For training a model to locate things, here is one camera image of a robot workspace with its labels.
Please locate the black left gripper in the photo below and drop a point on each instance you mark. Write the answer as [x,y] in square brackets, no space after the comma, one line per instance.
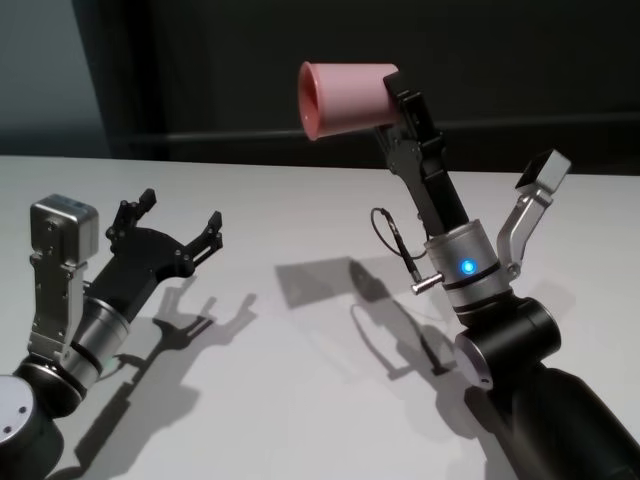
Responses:
[135,265]

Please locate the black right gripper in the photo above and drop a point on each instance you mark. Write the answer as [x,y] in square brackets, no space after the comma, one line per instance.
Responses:
[437,200]

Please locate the pink plastic cup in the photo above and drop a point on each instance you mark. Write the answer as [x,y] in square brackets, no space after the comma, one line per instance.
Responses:
[345,100]

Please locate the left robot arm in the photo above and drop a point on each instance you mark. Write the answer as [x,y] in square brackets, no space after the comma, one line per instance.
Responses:
[50,390]

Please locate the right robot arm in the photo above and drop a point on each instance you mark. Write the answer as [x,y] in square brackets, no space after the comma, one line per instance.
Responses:
[510,340]

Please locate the thin grey horizontal bar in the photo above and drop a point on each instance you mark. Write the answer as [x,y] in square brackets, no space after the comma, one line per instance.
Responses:
[210,136]

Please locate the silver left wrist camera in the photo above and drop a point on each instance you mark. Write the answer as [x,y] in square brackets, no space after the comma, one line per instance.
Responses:
[65,230]

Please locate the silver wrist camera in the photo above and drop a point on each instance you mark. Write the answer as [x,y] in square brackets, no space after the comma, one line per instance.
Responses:
[65,230]
[546,170]

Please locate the silver left camera bracket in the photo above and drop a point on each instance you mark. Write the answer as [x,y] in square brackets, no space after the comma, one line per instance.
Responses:
[55,305]

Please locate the silver camera bracket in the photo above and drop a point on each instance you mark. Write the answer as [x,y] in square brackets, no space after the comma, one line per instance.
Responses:
[517,225]
[55,305]

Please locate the silver right camera bracket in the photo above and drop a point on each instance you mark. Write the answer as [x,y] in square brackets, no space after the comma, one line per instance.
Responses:
[517,225]

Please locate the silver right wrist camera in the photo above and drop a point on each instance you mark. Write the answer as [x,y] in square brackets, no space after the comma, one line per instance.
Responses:
[546,170]

